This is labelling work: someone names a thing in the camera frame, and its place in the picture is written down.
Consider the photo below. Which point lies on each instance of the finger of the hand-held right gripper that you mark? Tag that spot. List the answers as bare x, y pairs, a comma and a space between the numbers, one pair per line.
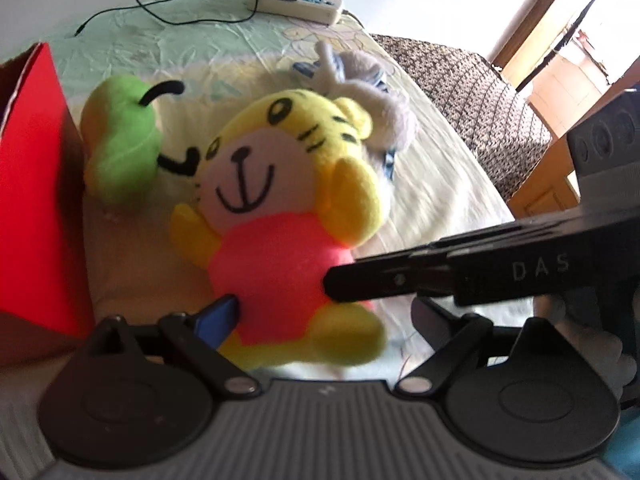
372, 276

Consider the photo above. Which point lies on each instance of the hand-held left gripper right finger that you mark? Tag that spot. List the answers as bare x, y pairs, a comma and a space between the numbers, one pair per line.
434, 327

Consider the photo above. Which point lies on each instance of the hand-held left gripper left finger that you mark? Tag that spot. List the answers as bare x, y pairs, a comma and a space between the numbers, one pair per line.
219, 319

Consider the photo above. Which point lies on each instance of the yellow tiger plush toy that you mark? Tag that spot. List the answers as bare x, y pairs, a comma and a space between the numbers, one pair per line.
280, 260

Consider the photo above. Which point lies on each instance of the white rabbit plush toy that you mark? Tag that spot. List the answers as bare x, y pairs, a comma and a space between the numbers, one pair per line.
392, 110

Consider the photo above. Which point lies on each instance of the green plush toy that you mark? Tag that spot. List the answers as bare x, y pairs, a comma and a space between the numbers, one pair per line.
125, 145

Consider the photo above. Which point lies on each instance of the red cardboard box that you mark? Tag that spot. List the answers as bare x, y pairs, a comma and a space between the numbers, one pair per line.
35, 185

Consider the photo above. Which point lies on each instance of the person's right hand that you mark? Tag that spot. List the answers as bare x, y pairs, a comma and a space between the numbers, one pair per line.
597, 355

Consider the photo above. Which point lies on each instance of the pale printed bed sheet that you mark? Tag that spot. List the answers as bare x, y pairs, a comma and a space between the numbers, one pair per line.
440, 200

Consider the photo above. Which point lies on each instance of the light brown cabinet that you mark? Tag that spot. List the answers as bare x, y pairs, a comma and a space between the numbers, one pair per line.
560, 90

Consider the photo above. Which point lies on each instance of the patterned brown cushion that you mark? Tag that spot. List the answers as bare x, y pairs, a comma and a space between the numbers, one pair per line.
480, 105

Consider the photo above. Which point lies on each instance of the teal cloth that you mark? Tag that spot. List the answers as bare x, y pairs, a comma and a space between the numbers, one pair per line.
625, 452

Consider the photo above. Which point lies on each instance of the white power strip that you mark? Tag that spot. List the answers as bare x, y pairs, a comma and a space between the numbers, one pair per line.
315, 6

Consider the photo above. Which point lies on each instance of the wooden door frame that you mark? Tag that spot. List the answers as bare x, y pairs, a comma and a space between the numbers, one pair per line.
532, 15

